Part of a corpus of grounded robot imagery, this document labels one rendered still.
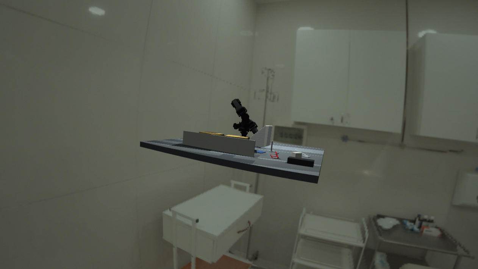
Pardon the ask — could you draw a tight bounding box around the grey flat rectangular panel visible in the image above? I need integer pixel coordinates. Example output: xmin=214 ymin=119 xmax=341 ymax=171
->
xmin=183 ymin=131 xmax=256 ymax=157

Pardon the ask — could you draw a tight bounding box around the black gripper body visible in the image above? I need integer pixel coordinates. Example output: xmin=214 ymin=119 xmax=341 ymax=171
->
xmin=238 ymin=121 xmax=249 ymax=132

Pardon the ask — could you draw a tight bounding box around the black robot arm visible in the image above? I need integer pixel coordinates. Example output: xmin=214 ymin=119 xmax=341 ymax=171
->
xmin=231 ymin=99 xmax=258 ymax=134

